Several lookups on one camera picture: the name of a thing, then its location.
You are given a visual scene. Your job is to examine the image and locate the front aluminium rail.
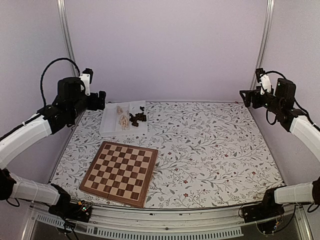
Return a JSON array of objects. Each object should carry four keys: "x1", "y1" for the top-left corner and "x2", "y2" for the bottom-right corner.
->
[{"x1": 22, "y1": 204, "x2": 314, "y2": 240}]

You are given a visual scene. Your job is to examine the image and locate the pile of dark chess pieces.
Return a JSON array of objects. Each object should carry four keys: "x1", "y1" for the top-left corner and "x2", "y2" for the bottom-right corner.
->
[{"x1": 129, "y1": 106, "x2": 147, "y2": 127}]

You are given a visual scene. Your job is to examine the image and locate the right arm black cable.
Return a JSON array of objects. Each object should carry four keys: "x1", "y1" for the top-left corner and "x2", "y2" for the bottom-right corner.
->
[{"x1": 264, "y1": 70, "x2": 316, "y2": 126}]

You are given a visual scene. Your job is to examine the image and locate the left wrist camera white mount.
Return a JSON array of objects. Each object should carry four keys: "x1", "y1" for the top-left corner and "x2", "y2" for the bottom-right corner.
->
[{"x1": 80, "y1": 68, "x2": 94, "y2": 96}]

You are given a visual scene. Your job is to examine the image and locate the right aluminium frame post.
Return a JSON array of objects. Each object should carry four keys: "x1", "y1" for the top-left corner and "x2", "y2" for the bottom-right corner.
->
[{"x1": 250, "y1": 0, "x2": 275, "y2": 88}]

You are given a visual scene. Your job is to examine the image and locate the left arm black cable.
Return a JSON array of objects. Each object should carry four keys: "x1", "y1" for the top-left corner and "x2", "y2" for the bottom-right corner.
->
[{"x1": 38, "y1": 57, "x2": 81, "y2": 108}]

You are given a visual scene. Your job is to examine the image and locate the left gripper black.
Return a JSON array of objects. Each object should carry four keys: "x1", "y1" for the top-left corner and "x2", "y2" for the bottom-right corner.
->
[{"x1": 70, "y1": 90, "x2": 106, "y2": 120}]

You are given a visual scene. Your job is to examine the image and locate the white plastic compartment tray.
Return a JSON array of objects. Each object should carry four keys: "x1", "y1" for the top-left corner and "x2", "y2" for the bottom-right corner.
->
[{"x1": 99, "y1": 100, "x2": 148, "y2": 137}]

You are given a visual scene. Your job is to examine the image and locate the aluminium frame post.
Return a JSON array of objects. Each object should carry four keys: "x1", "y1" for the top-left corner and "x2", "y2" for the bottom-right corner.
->
[
  {"x1": 250, "y1": 0, "x2": 275, "y2": 88},
  {"x1": 56, "y1": 0, "x2": 76, "y2": 62}
]

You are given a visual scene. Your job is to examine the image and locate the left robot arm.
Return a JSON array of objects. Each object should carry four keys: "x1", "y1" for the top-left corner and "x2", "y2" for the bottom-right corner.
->
[{"x1": 0, "y1": 73, "x2": 107, "y2": 217}]

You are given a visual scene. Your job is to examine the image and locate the left aluminium frame post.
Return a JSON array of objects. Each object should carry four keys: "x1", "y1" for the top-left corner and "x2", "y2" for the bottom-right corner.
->
[{"x1": 56, "y1": 0, "x2": 76, "y2": 62}]

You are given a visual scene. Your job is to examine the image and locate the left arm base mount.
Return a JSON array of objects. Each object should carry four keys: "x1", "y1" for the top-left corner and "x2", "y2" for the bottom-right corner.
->
[{"x1": 48, "y1": 200, "x2": 92, "y2": 223}]

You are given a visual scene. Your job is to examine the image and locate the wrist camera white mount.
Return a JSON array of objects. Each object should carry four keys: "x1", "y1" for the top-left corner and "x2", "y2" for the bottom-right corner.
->
[
  {"x1": 80, "y1": 68, "x2": 94, "y2": 96},
  {"x1": 255, "y1": 68, "x2": 272, "y2": 95}
]

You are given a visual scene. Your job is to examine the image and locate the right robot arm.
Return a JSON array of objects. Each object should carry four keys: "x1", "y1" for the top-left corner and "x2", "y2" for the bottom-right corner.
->
[{"x1": 239, "y1": 75, "x2": 320, "y2": 218}]

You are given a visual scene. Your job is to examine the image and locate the wooden chess board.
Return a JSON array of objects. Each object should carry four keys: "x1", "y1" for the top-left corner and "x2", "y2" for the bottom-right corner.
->
[{"x1": 79, "y1": 141, "x2": 158, "y2": 208}]

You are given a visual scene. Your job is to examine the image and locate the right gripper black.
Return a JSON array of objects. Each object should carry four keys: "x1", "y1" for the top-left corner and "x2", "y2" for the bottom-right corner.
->
[{"x1": 240, "y1": 86, "x2": 283, "y2": 115}]

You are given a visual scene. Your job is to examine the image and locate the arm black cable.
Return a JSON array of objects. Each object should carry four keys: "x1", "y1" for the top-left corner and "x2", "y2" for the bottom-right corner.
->
[
  {"x1": 38, "y1": 57, "x2": 81, "y2": 108},
  {"x1": 264, "y1": 70, "x2": 316, "y2": 126}
]

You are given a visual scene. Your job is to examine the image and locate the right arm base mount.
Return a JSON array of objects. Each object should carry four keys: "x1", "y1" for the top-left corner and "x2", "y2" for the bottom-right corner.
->
[{"x1": 238, "y1": 203, "x2": 285, "y2": 235}]

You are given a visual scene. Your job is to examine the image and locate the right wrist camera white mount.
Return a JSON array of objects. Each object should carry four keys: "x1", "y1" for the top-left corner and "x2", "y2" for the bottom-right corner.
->
[{"x1": 255, "y1": 68, "x2": 272, "y2": 95}]

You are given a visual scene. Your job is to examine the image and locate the pile of light chess pieces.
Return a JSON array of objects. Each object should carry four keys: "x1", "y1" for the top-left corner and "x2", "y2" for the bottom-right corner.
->
[{"x1": 115, "y1": 105, "x2": 130, "y2": 131}]

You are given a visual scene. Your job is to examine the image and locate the floral patterned table mat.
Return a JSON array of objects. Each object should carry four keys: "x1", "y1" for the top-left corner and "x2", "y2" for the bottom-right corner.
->
[{"x1": 48, "y1": 100, "x2": 286, "y2": 210}]

